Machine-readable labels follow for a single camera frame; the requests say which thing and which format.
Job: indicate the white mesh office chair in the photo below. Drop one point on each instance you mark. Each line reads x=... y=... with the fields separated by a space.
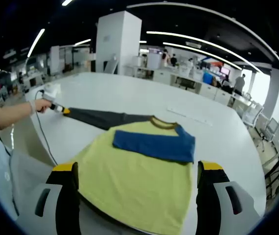
x=271 y=128
x=252 y=113

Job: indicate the black office chair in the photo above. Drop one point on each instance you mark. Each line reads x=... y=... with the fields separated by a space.
x=187 y=84

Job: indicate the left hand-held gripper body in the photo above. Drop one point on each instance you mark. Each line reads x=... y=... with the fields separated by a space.
x=51 y=91

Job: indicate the person's left hand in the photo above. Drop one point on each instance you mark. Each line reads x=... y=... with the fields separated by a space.
x=42 y=105

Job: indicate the white wristband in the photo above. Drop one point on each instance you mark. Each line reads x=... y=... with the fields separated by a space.
x=32 y=107

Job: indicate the white square pillar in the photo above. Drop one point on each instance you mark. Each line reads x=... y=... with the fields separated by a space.
x=118 y=39

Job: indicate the pink screen monitor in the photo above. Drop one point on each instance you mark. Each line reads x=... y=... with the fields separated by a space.
x=224 y=70

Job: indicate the blue container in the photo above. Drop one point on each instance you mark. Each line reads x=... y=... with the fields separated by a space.
x=208 y=77

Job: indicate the yellow garment blue grey sleeves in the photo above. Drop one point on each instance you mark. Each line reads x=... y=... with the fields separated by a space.
x=134 y=181

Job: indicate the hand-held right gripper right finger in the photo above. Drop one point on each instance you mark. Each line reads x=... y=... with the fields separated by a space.
x=208 y=203

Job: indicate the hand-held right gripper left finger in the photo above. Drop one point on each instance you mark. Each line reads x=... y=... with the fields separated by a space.
x=67 y=203

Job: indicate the long white counter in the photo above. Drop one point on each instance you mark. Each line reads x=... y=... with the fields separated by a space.
x=208 y=90

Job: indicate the grey leaning panel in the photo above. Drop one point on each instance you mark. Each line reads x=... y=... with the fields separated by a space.
x=111 y=64

